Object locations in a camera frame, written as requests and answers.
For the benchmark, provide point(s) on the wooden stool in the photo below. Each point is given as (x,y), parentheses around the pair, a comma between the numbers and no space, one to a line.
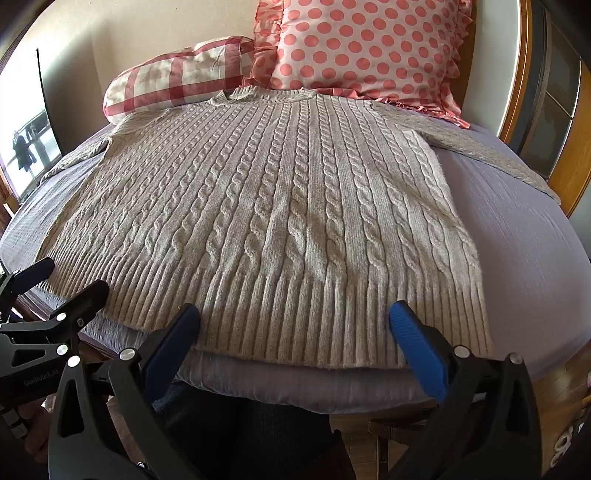
(397,434)

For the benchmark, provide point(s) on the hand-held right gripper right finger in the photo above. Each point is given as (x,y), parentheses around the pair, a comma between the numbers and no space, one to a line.
(418,351)

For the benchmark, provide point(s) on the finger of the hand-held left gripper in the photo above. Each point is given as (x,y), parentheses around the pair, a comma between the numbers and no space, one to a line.
(28,277)
(83,302)

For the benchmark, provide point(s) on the dark glass cabinet door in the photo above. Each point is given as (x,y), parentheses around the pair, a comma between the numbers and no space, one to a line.
(551,92)

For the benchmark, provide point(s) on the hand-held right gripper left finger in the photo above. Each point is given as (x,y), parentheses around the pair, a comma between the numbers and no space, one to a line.
(171,351)

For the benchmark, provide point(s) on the bed with lilac sheet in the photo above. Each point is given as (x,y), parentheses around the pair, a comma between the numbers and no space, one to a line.
(517,258)

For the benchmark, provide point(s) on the red checked pillow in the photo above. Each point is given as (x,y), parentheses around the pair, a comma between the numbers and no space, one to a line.
(175,78)

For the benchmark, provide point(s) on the pink polka dot pillow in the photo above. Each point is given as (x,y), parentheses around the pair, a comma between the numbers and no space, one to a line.
(364,46)

